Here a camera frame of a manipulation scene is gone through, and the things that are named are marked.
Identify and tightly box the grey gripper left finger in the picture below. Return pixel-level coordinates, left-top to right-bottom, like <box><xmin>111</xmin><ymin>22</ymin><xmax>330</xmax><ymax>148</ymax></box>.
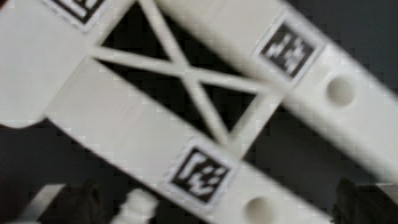
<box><xmin>15</xmin><ymin>179</ymin><xmax>120</xmax><ymax>224</ymax></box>

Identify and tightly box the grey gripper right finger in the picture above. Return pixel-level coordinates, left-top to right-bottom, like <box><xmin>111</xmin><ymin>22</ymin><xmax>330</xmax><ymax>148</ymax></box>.
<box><xmin>332</xmin><ymin>179</ymin><xmax>398</xmax><ymax>224</ymax></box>

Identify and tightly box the white chair back frame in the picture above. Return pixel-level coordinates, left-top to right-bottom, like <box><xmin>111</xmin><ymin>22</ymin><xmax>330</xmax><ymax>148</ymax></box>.
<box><xmin>0</xmin><ymin>0</ymin><xmax>398</xmax><ymax>224</ymax></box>

